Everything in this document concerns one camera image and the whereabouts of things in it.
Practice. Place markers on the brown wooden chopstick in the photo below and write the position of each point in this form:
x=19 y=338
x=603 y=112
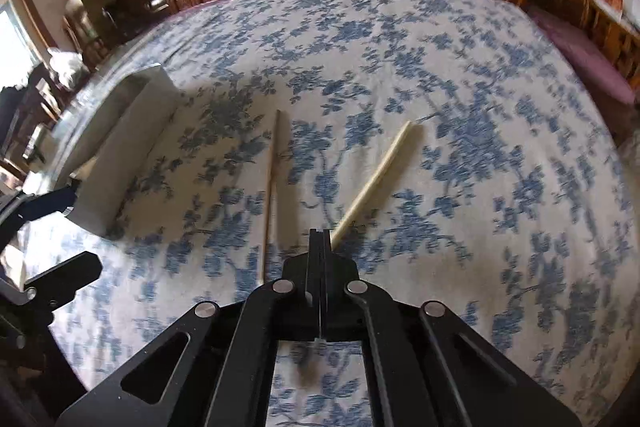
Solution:
x=271 y=187

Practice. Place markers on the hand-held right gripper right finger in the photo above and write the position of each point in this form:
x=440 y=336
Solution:
x=326 y=297

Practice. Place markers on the window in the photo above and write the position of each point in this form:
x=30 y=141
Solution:
x=12 y=37

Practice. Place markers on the cream chopstick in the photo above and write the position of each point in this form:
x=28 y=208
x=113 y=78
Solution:
x=373 y=179

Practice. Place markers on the white plastic organizer box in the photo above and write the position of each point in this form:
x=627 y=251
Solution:
x=125 y=157

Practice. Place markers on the wooden chair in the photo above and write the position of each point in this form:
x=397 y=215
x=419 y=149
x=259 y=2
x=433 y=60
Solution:
x=87 y=27

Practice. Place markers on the wooden side table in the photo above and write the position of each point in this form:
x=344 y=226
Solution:
x=617 y=42

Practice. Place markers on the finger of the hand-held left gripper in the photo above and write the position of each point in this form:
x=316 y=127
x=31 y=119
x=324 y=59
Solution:
x=65 y=274
x=47 y=203

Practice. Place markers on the blue floral bedspread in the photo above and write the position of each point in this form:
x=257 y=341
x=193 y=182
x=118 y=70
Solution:
x=450 y=107

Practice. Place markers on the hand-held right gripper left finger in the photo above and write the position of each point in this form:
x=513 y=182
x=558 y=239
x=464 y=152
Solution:
x=312 y=297

